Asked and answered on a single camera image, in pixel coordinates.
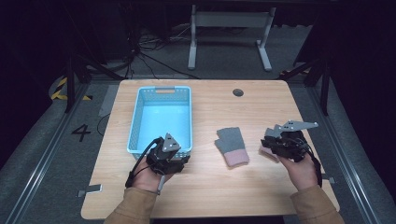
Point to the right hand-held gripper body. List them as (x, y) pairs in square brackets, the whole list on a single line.
[(288, 146)]

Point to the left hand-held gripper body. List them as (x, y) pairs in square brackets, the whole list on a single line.
[(169, 146)]

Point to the light blue plastic basket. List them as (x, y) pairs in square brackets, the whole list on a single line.
[(162, 121)]

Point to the grey knit glove pink cuff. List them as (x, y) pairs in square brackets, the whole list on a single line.
[(232, 143)]

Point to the person's right hand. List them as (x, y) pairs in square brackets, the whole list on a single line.
[(300, 174)]

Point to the person's left hand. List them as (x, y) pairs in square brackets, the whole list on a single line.
[(146, 182)]

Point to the round grey table grommet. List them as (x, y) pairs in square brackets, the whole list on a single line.
[(238, 92)]

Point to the black metal stand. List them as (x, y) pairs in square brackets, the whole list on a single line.
[(325, 90), (70, 84)]

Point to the yellow black hazard tape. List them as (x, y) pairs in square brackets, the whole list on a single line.
[(58, 91)]

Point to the small metal table bracket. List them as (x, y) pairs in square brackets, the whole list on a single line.
[(330, 179), (92, 188)]

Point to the aluminium floor rail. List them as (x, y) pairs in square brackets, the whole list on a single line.
[(345, 161), (46, 155)]

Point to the white metal stand frame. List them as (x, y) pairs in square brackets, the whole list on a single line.
[(232, 19)]

